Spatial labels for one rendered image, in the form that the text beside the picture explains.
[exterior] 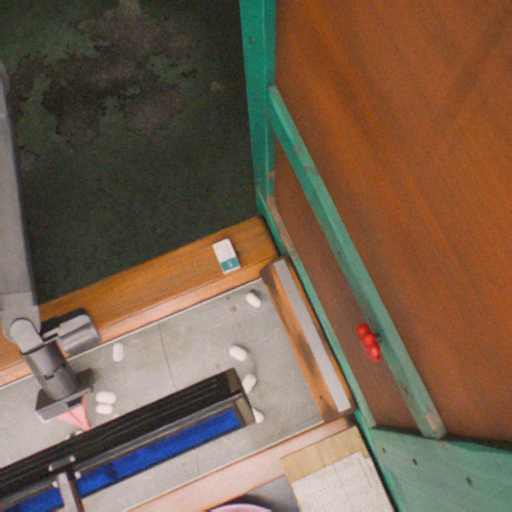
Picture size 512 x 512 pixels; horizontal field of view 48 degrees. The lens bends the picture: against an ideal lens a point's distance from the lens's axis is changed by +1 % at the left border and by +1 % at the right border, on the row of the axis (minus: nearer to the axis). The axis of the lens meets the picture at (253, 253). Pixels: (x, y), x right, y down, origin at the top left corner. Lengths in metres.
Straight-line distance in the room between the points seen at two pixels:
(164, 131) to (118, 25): 0.49
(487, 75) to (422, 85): 0.07
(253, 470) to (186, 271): 0.39
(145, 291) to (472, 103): 0.91
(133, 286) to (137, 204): 0.91
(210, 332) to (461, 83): 0.89
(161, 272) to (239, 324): 0.19
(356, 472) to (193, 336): 0.39
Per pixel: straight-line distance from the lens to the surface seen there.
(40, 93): 2.34
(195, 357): 1.13
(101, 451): 0.78
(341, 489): 1.09
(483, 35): 0.29
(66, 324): 1.03
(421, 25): 0.33
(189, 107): 2.16
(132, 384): 1.15
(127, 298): 1.15
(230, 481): 1.10
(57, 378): 1.06
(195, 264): 1.14
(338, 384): 1.00
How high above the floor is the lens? 1.86
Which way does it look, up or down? 74 degrees down
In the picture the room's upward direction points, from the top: 7 degrees counter-clockwise
